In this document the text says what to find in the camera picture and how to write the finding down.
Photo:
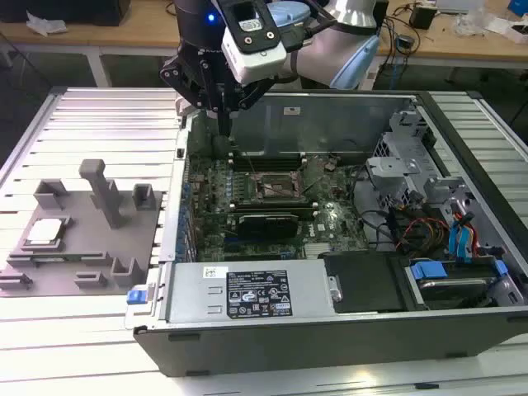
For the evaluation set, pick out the small black transformer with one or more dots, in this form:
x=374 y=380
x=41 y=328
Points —
x=404 y=42

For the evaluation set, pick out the black PC case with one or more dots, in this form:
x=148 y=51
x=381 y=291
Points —
x=288 y=354

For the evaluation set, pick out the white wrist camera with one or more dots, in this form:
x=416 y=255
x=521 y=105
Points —
x=264 y=62

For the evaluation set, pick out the clear plastic bag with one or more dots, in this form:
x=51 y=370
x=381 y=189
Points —
x=470 y=20

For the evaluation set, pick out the silver CPU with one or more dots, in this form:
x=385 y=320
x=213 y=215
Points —
x=45 y=231

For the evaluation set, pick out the silver drive cage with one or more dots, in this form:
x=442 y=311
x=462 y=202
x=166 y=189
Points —
x=389 y=165

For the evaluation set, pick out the silver power supply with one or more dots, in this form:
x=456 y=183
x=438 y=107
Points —
x=189 y=297

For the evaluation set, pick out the CPU socket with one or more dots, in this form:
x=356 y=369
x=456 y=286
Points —
x=274 y=183

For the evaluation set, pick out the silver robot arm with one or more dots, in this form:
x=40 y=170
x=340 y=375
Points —
x=317 y=57

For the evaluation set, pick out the grey parts rack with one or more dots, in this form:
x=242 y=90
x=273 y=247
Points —
x=82 y=247

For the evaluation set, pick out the blue box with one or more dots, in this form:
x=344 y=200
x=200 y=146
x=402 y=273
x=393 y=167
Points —
x=519 y=6

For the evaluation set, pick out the black graphics card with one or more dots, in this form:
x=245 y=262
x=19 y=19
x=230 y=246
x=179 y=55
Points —
x=268 y=227

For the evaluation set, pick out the blue case latch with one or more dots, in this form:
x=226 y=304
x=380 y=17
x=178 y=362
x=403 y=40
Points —
x=137 y=298

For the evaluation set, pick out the black equipment box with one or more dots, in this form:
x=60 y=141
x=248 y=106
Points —
x=62 y=10

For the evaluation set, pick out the white crumpled bag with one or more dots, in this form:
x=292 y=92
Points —
x=45 y=24

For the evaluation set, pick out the coin cell battery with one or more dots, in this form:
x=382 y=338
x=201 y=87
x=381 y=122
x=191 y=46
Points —
x=330 y=166

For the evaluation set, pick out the green motherboard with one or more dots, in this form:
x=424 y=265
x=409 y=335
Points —
x=342 y=194

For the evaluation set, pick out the hard disk blue carrier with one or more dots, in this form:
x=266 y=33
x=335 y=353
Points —
x=429 y=270

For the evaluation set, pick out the black plastic shroud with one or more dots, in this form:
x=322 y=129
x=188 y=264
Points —
x=363 y=284

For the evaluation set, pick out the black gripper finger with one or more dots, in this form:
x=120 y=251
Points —
x=185 y=82
x=251 y=97

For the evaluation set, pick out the wooden desk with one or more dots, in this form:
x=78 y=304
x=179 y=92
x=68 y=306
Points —
x=123 y=35

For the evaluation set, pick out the white cardboard box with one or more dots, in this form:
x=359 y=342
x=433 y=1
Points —
x=515 y=33

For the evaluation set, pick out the silver chipset heatsink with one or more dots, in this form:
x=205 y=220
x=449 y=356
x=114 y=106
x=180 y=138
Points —
x=318 y=250

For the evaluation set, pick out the black power adapter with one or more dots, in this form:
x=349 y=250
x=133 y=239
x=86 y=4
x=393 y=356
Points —
x=421 y=16

